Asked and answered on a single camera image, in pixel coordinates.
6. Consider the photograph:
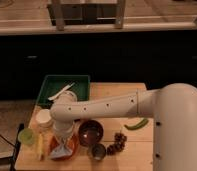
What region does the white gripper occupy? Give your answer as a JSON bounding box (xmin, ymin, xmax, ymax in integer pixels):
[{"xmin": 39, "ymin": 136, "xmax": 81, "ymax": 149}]
[{"xmin": 53, "ymin": 121, "xmax": 74, "ymax": 143}]

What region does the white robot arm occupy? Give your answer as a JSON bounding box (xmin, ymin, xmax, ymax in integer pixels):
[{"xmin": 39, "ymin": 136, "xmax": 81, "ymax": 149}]
[{"xmin": 51, "ymin": 83, "xmax": 197, "ymax": 171}]

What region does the dark brown bowl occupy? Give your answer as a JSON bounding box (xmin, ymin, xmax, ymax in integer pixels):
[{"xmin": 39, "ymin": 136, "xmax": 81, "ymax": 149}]
[{"xmin": 78, "ymin": 120, "xmax": 103, "ymax": 147}]

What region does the white cup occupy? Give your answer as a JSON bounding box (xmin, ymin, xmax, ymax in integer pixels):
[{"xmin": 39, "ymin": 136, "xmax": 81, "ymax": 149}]
[{"xmin": 35, "ymin": 109, "xmax": 53, "ymax": 128}]

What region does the green cup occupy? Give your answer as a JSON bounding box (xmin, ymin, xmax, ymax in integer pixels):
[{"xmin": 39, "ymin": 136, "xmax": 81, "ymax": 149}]
[{"xmin": 18, "ymin": 128, "xmax": 35, "ymax": 146}]

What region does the small metal cup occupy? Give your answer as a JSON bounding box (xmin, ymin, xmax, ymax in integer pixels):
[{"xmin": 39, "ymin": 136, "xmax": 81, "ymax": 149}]
[{"xmin": 88, "ymin": 143, "xmax": 106, "ymax": 161}]

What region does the white plastic spatula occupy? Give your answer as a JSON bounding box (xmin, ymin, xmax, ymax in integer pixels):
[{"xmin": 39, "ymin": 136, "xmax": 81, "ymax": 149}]
[{"xmin": 48, "ymin": 82, "xmax": 75, "ymax": 101}]

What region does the green plastic tray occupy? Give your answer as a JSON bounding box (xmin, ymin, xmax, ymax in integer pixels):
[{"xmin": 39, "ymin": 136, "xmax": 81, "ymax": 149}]
[{"xmin": 36, "ymin": 75, "xmax": 90, "ymax": 108}]

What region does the purple grape bunch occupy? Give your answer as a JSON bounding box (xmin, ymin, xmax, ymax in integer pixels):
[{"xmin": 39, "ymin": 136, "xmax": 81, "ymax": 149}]
[{"xmin": 107, "ymin": 132, "xmax": 127, "ymax": 155}]

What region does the green pepper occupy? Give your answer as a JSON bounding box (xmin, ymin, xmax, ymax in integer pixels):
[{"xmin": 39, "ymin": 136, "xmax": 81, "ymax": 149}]
[{"xmin": 124, "ymin": 118, "xmax": 149, "ymax": 131}]

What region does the wooden chair frame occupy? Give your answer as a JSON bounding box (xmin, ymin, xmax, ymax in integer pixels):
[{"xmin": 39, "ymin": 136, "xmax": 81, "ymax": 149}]
[{"xmin": 47, "ymin": 0, "xmax": 126, "ymax": 31}]

